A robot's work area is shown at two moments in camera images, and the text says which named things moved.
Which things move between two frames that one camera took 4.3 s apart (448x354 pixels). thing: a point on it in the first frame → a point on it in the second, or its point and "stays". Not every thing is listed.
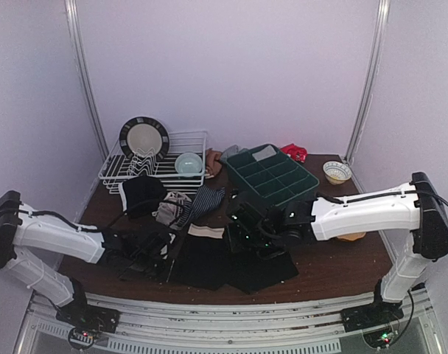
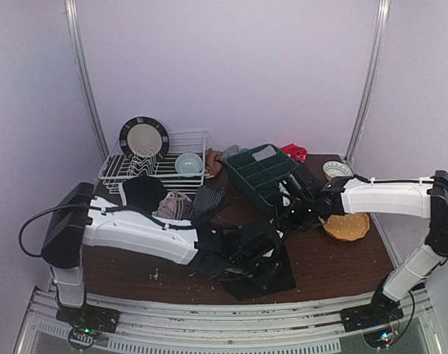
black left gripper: x=159 y=256 → x=250 y=266
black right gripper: x=235 y=228 → x=287 y=201
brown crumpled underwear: x=214 y=163 stays
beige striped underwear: x=174 y=210 stays
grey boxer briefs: x=264 y=153 stays
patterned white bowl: x=337 y=172 stays
